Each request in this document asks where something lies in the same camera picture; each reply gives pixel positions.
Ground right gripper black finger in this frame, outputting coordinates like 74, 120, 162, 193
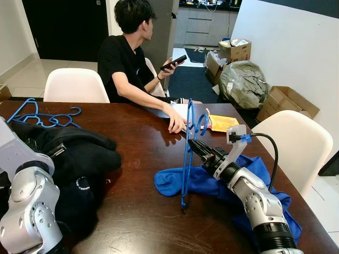
192, 138, 215, 154
188, 142, 208, 160

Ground blue wire hanger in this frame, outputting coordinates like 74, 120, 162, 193
180, 99, 211, 211
7, 97, 84, 129

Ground bright blue garment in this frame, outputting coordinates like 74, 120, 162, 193
154, 155, 302, 245

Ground black garment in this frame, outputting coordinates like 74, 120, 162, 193
0, 121, 122, 244

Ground yellow packet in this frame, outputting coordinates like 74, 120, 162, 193
208, 113, 240, 133

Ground white paper sheet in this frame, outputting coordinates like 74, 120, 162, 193
156, 103, 197, 128

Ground large navy floor rug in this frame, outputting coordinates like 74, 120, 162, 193
168, 66, 226, 104

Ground white shell chair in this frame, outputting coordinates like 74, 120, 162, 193
144, 57, 167, 98
43, 68, 110, 104
251, 110, 334, 199

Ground open cardboard box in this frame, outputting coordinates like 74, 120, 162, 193
204, 50, 229, 85
218, 38, 252, 63

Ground black smartphone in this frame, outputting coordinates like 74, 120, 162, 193
160, 55, 188, 71

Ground small dark floor mat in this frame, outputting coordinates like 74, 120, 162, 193
184, 48, 210, 64

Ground closed cardboard box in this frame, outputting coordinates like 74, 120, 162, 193
256, 86, 320, 123

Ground person in black t-shirt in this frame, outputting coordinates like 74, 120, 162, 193
97, 0, 202, 133

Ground grey kitchen cabinets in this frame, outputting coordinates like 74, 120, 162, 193
174, 0, 239, 47

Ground wide black door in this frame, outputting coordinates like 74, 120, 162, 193
22, 0, 109, 61

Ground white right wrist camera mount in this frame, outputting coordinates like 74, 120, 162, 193
225, 124, 252, 166

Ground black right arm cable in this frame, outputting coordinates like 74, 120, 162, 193
246, 132, 279, 194

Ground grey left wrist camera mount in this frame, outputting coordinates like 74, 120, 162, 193
0, 117, 55, 169

